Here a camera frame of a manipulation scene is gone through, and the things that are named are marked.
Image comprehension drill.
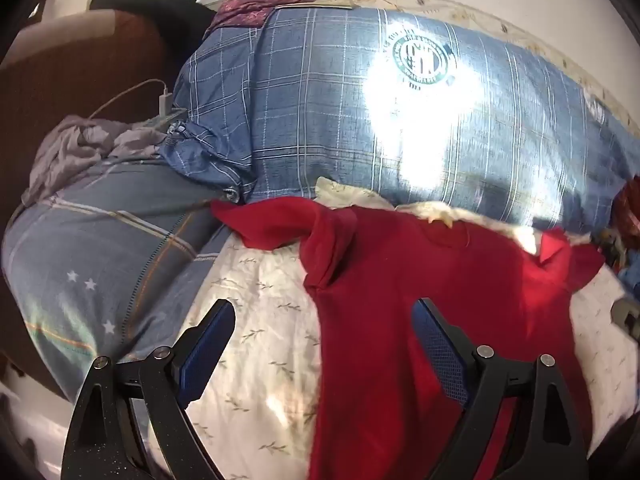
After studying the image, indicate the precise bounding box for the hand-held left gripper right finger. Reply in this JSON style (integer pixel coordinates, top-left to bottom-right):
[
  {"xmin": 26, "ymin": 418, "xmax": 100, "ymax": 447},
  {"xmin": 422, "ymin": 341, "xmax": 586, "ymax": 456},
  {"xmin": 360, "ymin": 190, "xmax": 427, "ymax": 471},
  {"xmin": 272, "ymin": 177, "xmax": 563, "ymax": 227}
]
[{"xmin": 411, "ymin": 298, "xmax": 588, "ymax": 480}]

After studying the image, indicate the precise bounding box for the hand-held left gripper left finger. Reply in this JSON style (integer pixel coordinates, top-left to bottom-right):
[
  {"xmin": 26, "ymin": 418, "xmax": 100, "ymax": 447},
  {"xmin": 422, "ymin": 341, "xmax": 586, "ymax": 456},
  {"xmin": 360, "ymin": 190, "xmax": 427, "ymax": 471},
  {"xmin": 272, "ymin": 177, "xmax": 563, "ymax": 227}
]
[{"xmin": 60, "ymin": 299, "xmax": 237, "ymax": 480}]

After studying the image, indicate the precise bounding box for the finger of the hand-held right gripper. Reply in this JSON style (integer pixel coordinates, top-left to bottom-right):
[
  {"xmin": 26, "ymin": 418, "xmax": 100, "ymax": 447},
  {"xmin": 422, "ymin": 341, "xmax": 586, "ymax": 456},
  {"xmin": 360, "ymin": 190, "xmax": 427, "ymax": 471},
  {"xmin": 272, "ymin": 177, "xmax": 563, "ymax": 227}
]
[{"xmin": 612, "ymin": 297, "xmax": 640, "ymax": 346}]

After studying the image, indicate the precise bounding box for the red knit garment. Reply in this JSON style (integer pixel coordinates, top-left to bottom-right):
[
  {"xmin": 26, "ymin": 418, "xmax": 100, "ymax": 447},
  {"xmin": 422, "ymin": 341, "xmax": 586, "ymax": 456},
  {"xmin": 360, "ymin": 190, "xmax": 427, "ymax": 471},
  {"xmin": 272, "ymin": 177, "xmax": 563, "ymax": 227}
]
[{"xmin": 210, "ymin": 196, "xmax": 606, "ymax": 480}]

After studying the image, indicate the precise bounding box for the white leaf-print bed sheet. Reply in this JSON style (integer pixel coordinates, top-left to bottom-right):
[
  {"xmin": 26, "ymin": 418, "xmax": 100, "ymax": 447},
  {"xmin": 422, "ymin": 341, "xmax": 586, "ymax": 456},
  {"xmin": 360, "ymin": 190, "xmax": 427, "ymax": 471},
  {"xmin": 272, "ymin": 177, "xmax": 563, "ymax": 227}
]
[{"xmin": 150, "ymin": 175, "xmax": 640, "ymax": 480}]

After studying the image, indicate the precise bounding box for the red patterned cloth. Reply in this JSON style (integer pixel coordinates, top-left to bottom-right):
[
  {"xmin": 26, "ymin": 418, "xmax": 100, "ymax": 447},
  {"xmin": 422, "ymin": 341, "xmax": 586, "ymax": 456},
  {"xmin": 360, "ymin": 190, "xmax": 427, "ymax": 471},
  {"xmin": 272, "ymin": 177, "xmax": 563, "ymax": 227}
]
[{"xmin": 600, "ymin": 175, "xmax": 640, "ymax": 281}]

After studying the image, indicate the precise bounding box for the grey-blue star-print pillow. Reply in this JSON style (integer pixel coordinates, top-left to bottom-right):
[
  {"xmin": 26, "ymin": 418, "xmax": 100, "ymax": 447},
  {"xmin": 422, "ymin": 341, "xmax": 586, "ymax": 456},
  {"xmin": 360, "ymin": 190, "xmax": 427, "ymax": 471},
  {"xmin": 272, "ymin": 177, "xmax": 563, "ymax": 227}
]
[{"xmin": 2, "ymin": 160, "xmax": 236, "ymax": 401}]

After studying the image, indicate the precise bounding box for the grey crumpled cloth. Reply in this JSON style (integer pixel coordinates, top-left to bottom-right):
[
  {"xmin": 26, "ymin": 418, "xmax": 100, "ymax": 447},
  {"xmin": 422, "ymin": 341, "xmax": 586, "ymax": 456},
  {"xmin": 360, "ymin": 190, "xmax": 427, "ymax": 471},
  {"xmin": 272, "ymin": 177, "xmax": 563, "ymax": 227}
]
[{"xmin": 22, "ymin": 115, "xmax": 168, "ymax": 206}]

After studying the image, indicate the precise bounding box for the blue plaid quilt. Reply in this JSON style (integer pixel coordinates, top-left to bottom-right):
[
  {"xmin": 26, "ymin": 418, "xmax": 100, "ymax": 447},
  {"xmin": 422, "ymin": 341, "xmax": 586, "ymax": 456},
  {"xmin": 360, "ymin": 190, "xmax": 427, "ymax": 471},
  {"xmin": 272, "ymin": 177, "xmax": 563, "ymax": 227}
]
[{"xmin": 157, "ymin": 6, "xmax": 640, "ymax": 236}]

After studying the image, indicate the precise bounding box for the brown headboard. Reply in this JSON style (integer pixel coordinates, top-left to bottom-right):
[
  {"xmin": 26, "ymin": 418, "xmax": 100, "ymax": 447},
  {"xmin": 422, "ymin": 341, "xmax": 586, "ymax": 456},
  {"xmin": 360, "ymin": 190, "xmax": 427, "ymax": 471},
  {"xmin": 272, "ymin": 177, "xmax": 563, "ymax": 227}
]
[{"xmin": 0, "ymin": 10, "xmax": 186, "ymax": 391}]

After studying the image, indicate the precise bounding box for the black cloth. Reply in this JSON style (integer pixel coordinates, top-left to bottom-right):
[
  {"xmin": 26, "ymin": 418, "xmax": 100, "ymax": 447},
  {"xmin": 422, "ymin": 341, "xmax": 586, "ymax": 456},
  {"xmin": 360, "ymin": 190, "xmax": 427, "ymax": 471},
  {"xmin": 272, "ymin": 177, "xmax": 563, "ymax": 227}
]
[{"xmin": 90, "ymin": 0, "xmax": 218, "ymax": 61}]

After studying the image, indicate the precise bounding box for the maroon patterned cloth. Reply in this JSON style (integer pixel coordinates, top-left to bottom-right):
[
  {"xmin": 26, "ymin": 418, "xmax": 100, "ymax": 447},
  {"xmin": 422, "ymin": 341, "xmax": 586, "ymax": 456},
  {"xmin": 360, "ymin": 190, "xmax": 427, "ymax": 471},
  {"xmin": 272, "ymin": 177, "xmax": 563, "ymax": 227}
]
[{"xmin": 205, "ymin": 0, "xmax": 321, "ymax": 36}]

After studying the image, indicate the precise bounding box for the white charger with cable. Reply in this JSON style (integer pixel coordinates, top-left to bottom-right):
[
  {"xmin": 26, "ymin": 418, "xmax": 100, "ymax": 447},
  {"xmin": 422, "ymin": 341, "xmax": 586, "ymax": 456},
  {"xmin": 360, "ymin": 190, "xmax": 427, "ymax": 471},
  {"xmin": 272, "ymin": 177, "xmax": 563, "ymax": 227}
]
[{"xmin": 87, "ymin": 79, "xmax": 174, "ymax": 120}]

